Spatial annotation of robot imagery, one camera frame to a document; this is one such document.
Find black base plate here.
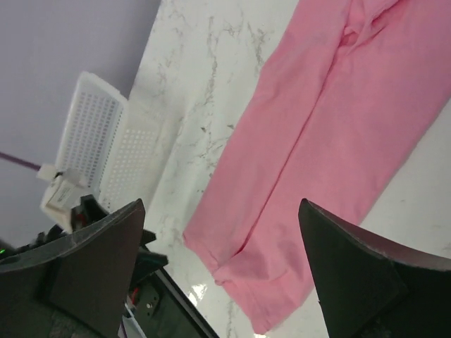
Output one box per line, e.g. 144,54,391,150
118,263,218,338

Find white plastic basket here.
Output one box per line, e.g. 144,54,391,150
56,72,180,211

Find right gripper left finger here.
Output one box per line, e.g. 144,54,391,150
1,199,145,337

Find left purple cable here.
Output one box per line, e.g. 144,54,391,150
0,150,47,172

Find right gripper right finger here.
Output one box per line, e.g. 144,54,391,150
298,199,450,338

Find pink t-shirt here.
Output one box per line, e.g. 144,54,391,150
183,0,450,334

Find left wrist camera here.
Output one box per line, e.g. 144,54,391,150
37,163,89,234

